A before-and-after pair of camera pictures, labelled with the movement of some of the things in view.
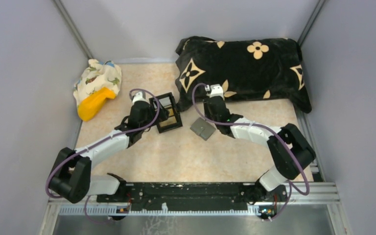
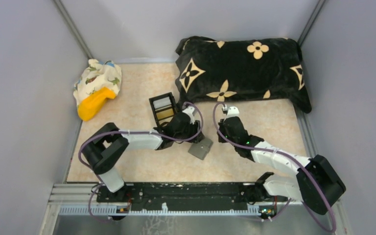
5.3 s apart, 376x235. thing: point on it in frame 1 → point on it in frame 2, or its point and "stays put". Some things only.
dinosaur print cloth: (97, 75) stays put
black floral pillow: (247, 68) stays put
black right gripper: (206, 111) → (221, 139)
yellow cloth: (91, 104) stays put
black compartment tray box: (174, 120) stays put
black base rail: (193, 194) stays put
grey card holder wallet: (203, 128) → (199, 150)
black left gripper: (164, 114) → (195, 127)
